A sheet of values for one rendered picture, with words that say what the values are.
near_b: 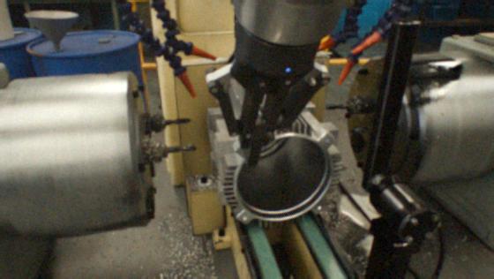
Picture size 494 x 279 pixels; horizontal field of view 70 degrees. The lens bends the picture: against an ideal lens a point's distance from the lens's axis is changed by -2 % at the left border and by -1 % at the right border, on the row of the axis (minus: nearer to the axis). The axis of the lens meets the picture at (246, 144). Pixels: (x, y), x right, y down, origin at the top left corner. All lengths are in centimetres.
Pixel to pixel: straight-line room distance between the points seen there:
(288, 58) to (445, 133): 39
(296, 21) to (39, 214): 41
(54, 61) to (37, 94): 150
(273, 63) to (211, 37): 48
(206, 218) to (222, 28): 39
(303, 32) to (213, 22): 52
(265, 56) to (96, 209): 33
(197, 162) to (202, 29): 27
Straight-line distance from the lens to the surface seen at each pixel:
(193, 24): 78
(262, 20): 27
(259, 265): 56
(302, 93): 39
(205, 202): 73
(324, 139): 54
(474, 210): 89
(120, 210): 52
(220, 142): 53
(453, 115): 64
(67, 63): 202
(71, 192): 51
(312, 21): 27
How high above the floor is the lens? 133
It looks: 29 degrees down
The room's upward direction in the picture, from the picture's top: straight up
